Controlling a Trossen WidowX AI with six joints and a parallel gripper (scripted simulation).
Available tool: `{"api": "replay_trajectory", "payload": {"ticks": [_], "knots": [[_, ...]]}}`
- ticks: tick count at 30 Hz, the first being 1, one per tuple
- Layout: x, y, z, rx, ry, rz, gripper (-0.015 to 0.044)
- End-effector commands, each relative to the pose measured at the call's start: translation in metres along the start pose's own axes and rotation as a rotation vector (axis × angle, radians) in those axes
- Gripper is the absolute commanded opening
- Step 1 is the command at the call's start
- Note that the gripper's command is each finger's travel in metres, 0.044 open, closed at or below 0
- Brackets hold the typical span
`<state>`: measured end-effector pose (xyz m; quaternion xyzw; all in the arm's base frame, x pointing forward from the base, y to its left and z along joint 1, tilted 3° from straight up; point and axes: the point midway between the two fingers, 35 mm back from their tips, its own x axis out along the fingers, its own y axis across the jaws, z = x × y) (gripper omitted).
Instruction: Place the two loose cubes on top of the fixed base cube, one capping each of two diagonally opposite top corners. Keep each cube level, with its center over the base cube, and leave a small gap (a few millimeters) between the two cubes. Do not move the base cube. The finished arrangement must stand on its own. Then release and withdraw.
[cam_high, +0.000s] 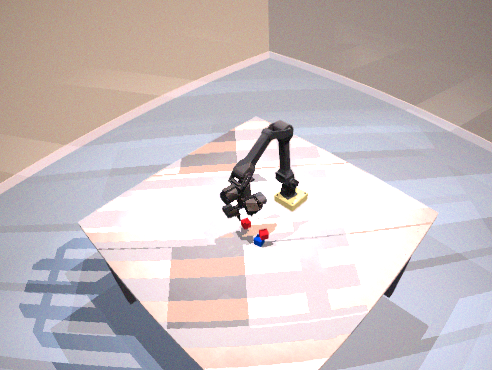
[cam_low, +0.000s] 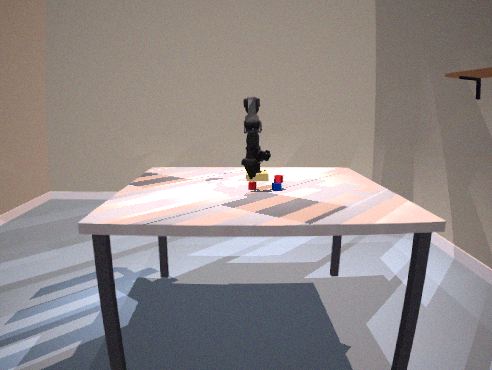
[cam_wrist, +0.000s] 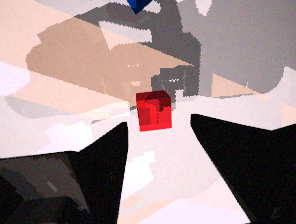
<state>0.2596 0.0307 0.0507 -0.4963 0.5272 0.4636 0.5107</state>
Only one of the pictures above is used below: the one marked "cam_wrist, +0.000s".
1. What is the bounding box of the dark red cube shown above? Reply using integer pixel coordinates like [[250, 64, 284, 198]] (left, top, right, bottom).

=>
[[136, 90, 172, 132]]

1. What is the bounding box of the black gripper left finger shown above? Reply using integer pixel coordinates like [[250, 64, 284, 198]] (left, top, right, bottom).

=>
[[0, 122, 129, 224]]

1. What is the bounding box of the dark blue cube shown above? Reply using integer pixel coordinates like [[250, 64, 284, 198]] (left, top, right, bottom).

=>
[[126, 0, 153, 15]]

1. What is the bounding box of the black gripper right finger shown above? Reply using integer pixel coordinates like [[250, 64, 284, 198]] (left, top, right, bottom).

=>
[[190, 113, 296, 222]]

